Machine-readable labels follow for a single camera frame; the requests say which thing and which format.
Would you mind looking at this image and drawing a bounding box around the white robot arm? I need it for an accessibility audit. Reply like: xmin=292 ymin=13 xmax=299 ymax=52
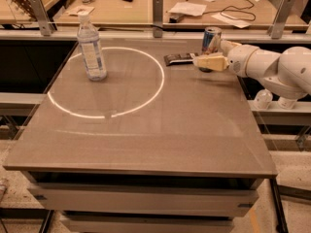
xmin=193 ymin=41 xmax=311 ymax=100

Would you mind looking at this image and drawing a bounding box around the black cable on desk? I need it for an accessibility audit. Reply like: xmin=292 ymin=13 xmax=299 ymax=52
xmin=186 ymin=0 xmax=258 ymax=22

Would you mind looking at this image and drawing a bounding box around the Red Bull can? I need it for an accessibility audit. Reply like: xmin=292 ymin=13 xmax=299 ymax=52
xmin=201 ymin=27 xmax=222 ymax=57

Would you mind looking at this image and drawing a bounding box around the clear pump bottle left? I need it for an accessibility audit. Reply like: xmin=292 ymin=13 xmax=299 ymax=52
xmin=254 ymin=89 xmax=273 ymax=110

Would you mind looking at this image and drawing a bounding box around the clear pump bottle right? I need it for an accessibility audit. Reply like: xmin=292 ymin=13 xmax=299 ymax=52
xmin=278 ymin=97 xmax=297 ymax=110

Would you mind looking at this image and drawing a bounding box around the metal bracket left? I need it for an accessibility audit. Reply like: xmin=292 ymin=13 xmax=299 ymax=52
xmin=29 ymin=0 xmax=53 ymax=36

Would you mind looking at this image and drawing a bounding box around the clear pump bottle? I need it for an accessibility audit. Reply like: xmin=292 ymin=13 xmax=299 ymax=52
xmin=278 ymin=97 xmax=297 ymax=110
xmin=254 ymin=89 xmax=273 ymax=110

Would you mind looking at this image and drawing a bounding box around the clear plastic water bottle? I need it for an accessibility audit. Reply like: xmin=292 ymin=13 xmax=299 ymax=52
xmin=77 ymin=11 xmax=107 ymax=81

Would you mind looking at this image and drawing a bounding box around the dark RXBAR chocolate wrapper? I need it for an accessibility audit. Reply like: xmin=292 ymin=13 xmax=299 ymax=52
xmin=164 ymin=53 xmax=197 ymax=66

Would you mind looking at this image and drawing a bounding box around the small card on desk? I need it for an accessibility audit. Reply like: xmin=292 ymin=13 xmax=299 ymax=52
xmin=67 ymin=5 xmax=94 ymax=17

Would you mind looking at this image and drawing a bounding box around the white paper sheet right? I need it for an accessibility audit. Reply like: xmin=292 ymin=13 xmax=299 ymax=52
xmin=213 ymin=13 xmax=250 ymax=29

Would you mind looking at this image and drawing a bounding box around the white drawer cabinet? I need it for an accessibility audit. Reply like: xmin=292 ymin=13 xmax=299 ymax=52
xmin=22 ymin=171 xmax=265 ymax=233

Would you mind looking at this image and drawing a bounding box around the white paper sheet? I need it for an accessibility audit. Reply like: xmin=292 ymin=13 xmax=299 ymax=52
xmin=213 ymin=13 xmax=250 ymax=29
xmin=169 ymin=2 xmax=206 ymax=17

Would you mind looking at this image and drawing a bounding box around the metal bracket centre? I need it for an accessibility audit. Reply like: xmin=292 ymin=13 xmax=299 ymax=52
xmin=153 ymin=0 xmax=163 ymax=38

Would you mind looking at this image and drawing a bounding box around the metal bracket right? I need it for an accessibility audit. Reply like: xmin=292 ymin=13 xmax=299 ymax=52
xmin=267 ymin=0 xmax=295 ymax=39

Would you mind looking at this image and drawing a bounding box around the white paper sheet centre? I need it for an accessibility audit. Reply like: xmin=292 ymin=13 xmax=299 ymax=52
xmin=169 ymin=2 xmax=206 ymax=17

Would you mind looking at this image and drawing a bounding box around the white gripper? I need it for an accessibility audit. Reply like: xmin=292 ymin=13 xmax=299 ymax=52
xmin=193 ymin=40 xmax=259 ymax=78

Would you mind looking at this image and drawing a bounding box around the metal bracket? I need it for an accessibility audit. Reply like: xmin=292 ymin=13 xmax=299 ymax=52
xmin=153 ymin=0 xmax=163 ymax=38
xmin=267 ymin=0 xmax=295 ymax=39
xmin=29 ymin=0 xmax=53 ymax=36

